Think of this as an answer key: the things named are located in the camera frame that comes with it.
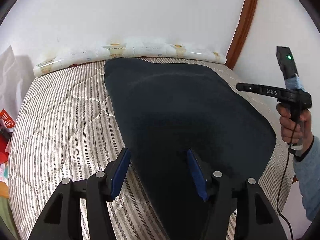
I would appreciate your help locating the teal and white packets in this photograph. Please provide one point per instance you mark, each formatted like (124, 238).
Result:
(3, 172)

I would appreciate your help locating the black t-shirt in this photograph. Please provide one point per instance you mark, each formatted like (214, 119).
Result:
(185, 110)

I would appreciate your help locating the brown wooden door frame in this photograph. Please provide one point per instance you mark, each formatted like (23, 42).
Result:
(243, 27)

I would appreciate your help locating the red paper bag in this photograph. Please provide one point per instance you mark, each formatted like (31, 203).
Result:
(3, 147)

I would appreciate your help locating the person's right forearm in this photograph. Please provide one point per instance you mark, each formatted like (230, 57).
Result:
(308, 180)

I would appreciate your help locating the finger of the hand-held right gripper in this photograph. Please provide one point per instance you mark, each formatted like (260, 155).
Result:
(250, 88)

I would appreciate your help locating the green cloth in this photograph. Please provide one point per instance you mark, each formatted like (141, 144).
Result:
(7, 217)

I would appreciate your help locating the striped quilted mattress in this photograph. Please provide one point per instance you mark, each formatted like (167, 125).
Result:
(65, 120)

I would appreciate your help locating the person's right hand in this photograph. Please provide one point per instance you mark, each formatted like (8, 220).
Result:
(286, 127)

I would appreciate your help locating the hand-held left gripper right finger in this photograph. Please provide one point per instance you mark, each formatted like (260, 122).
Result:
(197, 176)

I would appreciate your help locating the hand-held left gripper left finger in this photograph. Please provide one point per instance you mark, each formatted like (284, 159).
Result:
(120, 173)

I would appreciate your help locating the rolled printed plastic mat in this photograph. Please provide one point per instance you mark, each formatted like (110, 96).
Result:
(130, 51)

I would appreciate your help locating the white plastic bag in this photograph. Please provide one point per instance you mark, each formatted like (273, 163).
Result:
(12, 80)

